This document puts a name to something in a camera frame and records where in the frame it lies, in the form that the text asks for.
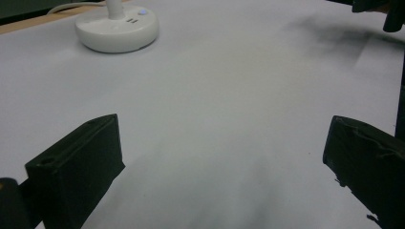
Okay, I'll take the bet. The white round lamp base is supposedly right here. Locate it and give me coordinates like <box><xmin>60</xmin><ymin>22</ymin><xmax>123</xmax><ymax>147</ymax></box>
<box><xmin>75</xmin><ymin>0</ymin><xmax>160</xmax><ymax>54</ymax></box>

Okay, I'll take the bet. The white cable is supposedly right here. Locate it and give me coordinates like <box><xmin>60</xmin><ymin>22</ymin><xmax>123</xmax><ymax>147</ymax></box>
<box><xmin>46</xmin><ymin>0</ymin><xmax>108</xmax><ymax>15</ymax></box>

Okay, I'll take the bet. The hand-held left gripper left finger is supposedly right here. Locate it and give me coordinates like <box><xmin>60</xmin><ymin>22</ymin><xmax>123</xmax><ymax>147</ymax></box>
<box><xmin>24</xmin><ymin>113</ymin><xmax>126</xmax><ymax>229</ymax></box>

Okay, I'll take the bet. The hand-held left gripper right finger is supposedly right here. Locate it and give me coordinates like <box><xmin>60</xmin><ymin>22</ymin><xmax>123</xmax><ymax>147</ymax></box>
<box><xmin>322</xmin><ymin>114</ymin><xmax>405</xmax><ymax>229</ymax></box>

